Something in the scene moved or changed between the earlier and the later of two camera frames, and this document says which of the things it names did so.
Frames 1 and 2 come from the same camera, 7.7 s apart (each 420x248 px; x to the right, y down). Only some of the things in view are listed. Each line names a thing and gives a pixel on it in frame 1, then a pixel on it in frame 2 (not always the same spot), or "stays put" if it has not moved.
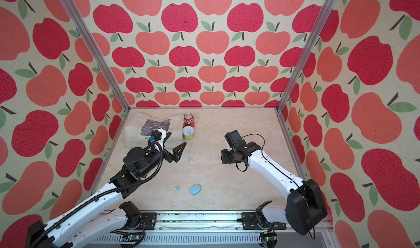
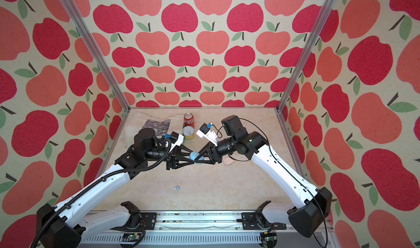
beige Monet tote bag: [140, 127] stays put
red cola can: [188, 120] stays put
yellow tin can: [188, 133] stays put
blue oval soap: [194, 189] -> [193, 155]
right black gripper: [225, 157] -> [211, 153]
